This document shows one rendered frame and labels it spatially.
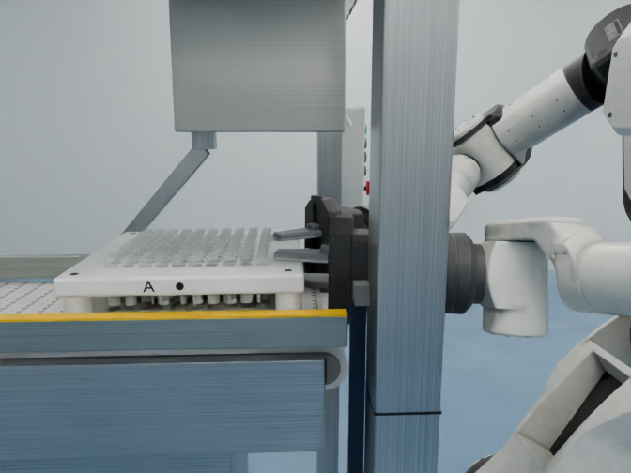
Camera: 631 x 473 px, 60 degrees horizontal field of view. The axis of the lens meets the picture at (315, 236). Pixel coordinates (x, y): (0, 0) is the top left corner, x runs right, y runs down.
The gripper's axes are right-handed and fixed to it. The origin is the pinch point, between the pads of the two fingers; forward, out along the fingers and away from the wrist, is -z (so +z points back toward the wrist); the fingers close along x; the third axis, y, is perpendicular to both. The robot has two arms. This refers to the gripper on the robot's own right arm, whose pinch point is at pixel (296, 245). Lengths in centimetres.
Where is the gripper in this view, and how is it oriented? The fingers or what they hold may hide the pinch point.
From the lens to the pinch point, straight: 72.4
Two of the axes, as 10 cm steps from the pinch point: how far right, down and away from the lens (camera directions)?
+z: 8.2, -1.0, 5.6
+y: -5.7, -1.6, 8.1
